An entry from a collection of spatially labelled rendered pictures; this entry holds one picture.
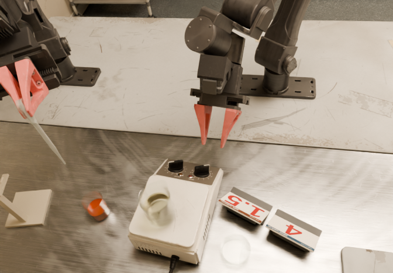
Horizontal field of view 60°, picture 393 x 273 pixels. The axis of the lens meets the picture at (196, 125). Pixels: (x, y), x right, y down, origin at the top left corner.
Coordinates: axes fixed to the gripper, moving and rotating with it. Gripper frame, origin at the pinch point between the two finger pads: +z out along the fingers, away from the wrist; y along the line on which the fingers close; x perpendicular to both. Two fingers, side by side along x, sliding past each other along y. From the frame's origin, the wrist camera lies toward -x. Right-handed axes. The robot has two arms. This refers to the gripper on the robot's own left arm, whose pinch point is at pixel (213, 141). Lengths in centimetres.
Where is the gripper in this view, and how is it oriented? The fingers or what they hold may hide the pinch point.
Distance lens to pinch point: 63.7
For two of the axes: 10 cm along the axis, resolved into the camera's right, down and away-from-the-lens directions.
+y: 9.5, 1.6, -2.5
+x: 2.6, -0.1, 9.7
